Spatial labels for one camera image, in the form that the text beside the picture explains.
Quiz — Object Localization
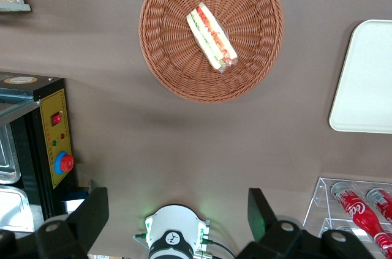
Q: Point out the triangle sandwich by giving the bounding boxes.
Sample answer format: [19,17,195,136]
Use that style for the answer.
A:
[186,1,239,73]

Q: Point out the steel food pan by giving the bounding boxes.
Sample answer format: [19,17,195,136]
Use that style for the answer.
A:
[0,185,35,232]
[0,124,21,185]

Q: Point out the beige plastic tray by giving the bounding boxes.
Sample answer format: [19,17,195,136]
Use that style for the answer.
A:
[328,19,392,135]

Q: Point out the clear acrylic bottle rack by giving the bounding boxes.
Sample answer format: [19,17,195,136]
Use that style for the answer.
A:
[303,176,392,259]

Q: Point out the round brown wicker basket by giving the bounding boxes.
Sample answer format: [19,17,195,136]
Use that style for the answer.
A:
[138,0,285,104]

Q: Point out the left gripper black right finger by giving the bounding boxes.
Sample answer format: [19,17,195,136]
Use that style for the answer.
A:
[247,187,319,259]

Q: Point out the black food warmer cabinet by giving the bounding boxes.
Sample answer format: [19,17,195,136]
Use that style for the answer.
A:
[0,71,78,233]

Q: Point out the red cola bottle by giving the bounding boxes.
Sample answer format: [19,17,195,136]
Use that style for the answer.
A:
[366,187,392,226]
[330,181,392,259]

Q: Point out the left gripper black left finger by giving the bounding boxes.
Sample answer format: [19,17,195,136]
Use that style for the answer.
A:
[35,187,110,259]

